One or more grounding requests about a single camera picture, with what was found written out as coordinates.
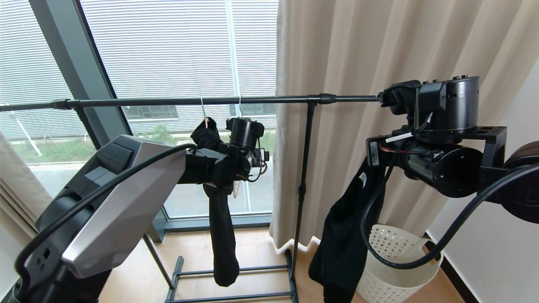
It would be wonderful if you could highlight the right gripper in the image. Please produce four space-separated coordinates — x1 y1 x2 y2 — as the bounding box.
366 135 484 199

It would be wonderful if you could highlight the black garment with cream cord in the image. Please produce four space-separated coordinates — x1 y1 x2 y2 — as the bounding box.
190 117 241 288

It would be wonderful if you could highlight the pink clothes hanger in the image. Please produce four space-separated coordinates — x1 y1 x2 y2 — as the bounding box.
233 96 245 199
200 96 210 129

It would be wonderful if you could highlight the white laundry basket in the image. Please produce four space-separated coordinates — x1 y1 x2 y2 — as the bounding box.
356 224 444 303

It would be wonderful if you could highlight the black clothes rack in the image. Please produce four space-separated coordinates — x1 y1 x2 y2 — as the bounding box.
0 93 382 303

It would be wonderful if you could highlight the window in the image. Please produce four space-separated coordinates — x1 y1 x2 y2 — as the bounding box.
0 0 279 243

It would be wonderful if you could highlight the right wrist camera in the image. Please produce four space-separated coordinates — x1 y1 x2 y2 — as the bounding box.
378 80 422 128

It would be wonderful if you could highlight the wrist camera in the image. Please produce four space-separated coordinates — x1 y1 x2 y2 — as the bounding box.
252 146 270 170
378 80 422 128

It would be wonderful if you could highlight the black cable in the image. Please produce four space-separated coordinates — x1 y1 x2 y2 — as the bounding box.
15 143 199 295
360 162 539 270
248 139 269 183

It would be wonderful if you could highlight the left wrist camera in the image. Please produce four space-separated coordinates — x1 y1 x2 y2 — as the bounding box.
252 146 270 170

